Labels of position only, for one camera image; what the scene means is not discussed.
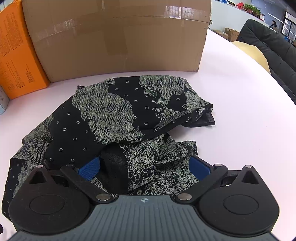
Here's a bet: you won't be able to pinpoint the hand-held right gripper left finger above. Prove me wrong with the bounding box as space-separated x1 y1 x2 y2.
28 158 114 205

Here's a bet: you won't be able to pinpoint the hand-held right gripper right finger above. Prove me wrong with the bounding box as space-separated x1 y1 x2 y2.
174 156 260 204

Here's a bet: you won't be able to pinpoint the black lace patterned top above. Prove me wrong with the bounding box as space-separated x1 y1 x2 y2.
1 75 216 219

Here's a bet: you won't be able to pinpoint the light blue box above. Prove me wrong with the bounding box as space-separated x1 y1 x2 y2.
0 85 10 115

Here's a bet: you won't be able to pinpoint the yellow cushion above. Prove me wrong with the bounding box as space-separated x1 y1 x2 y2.
231 40 271 75

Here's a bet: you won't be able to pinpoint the orange printed box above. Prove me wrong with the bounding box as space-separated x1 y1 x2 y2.
0 0 51 100

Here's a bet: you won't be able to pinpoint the small open cardboard box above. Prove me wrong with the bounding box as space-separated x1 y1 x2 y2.
224 27 241 42

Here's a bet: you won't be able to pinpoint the brown cardboard box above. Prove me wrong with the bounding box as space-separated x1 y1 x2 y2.
21 0 213 83

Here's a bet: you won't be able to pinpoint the dark sofa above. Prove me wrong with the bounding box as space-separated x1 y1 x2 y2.
237 19 296 105

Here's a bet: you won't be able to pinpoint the potted plants on counter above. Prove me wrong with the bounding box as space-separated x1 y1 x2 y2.
244 3 262 16

